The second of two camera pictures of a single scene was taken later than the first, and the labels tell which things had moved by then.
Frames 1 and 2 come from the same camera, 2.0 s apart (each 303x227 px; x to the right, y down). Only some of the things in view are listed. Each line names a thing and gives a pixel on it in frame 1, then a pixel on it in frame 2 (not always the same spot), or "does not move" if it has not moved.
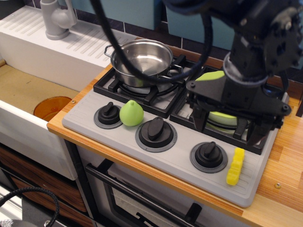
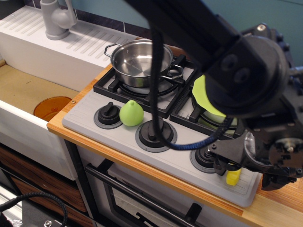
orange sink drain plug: [47, 107] does not move
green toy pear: [131, 113] does not move
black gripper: [256, 100] -> [270, 145]
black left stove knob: [108, 117] does not move
